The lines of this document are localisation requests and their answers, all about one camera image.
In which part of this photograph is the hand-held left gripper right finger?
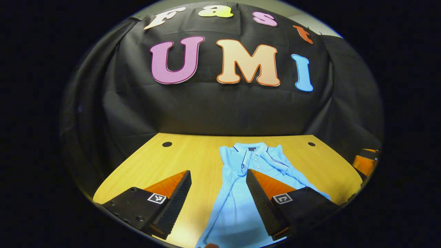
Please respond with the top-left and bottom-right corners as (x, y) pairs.
(245, 168), (345, 241)

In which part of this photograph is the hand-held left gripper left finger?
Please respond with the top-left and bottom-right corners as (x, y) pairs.
(94, 169), (193, 240)

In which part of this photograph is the light blue polo T-shirt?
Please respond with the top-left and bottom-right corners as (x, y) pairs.
(195, 142), (332, 248)

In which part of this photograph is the black backdrop cloth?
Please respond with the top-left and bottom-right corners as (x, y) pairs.
(59, 2), (384, 197)

